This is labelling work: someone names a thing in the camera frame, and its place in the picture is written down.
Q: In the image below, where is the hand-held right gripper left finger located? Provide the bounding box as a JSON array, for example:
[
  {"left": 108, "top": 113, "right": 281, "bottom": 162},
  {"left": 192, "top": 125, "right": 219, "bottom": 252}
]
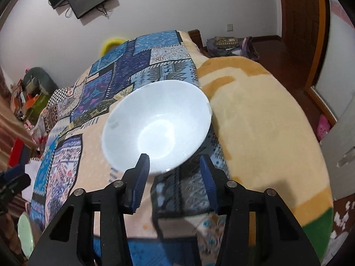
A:
[{"left": 28, "top": 153, "right": 151, "bottom": 266}]

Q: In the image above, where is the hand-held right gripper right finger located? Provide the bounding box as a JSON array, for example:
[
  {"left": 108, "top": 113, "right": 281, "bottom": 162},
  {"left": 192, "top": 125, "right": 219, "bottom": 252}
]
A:
[{"left": 200, "top": 155, "right": 317, "bottom": 266}]

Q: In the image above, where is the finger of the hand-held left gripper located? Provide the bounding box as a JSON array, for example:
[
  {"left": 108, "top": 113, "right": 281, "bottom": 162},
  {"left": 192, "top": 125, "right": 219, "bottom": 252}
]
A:
[
  {"left": 0, "top": 174, "right": 31, "bottom": 198},
  {"left": 0, "top": 165, "right": 25, "bottom": 181}
]

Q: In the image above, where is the white plate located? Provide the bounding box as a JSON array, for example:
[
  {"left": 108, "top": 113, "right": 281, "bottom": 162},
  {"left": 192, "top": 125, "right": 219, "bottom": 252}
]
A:
[{"left": 17, "top": 212, "right": 35, "bottom": 259}]

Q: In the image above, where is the white bowl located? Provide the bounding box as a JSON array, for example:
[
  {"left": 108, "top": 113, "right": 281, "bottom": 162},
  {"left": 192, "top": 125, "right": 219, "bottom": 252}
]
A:
[{"left": 101, "top": 80, "right": 213, "bottom": 176}]

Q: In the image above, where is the red box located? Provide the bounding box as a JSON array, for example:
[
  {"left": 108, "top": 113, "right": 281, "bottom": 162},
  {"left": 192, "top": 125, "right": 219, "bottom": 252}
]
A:
[{"left": 8, "top": 138, "right": 26, "bottom": 167}]

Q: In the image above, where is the white cloth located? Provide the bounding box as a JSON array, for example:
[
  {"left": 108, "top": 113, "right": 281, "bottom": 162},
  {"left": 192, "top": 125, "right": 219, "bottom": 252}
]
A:
[{"left": 24, "top": 156, "right": 42, "bottom": 178}]

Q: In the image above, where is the brown curtain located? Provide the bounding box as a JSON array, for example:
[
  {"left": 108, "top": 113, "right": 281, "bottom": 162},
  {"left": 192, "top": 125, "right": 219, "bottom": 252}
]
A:
[{"left": 0, "top": 66, "right": 34, "bottom": 151}]

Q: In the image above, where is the orange box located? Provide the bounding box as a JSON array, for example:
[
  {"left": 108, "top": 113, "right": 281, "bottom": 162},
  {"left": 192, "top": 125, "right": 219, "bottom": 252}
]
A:
[{"left": 22, "top": 97, "right": 38, "bottom": 112}]

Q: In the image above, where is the green box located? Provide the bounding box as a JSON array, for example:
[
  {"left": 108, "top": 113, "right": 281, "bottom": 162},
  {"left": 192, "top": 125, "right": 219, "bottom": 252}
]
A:
[{"left": 32, "top": 93, "right": 51, "bottom": 114}]

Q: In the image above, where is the beige fleece blanket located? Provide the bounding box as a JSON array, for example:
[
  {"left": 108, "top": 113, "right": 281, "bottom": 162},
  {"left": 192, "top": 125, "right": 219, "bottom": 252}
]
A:
[{"left": 177, "top": 30, "right": 335, "bottom": 262}]

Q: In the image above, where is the green armchair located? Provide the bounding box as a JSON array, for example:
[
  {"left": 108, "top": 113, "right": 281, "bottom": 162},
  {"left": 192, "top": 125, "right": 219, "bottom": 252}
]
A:
[{"left": 22, "top": 67, "right": 59, "bottom": 95}]

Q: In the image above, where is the blue patchwork blanket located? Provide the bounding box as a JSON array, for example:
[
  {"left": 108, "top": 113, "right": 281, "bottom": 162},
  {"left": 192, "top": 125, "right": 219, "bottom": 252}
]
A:
[{"left": 29, "top": 30, "right": 231, "bottom": 266}]

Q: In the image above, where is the pink slipper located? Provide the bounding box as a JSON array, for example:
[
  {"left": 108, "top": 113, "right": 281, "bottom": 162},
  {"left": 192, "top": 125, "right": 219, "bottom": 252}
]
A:
[{"left": 317, "top": 115, "right": 331, "bottom": 142}]

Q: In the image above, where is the white cabinet door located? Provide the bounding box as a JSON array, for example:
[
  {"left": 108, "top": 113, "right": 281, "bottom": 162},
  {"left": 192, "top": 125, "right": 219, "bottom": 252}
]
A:
[{"left": 319, "top": 97, "right": 355, "bottom": 200}]

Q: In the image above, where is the brown flowered mat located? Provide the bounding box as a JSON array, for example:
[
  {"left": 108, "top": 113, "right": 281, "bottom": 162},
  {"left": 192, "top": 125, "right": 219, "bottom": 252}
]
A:
[{"left": 331, "top": 192, "right": 355, "bottom": 246}]

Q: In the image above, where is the patterned bag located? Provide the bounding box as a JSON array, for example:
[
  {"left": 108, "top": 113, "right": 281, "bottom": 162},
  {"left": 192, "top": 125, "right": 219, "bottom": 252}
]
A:
[{"left": 207, "top": 36, "right": 260, "bottom": 60}]

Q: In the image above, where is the yellow stool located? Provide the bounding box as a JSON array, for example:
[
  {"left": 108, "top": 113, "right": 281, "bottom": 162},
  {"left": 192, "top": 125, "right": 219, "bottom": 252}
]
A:
[{"left": 101, "top": 37, "right": 125, "bottom": 56}]

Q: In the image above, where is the wooden bed end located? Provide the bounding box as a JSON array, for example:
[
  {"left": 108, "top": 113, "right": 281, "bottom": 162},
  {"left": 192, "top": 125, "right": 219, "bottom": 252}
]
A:
[{"left": 188, "top": 29, "right": 208, "bottom": 53}]

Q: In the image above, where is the wooden door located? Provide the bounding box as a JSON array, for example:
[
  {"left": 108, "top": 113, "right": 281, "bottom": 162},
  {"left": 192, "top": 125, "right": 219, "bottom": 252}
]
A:
[{"left": 277, "top": 0, "right": 332, "bottom": 95}]

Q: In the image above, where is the black monitor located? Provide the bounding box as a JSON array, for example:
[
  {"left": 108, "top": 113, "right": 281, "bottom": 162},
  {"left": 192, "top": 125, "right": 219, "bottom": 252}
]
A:
[{"left": 68, "top": 0, "right": 113, "bottom": 19}]

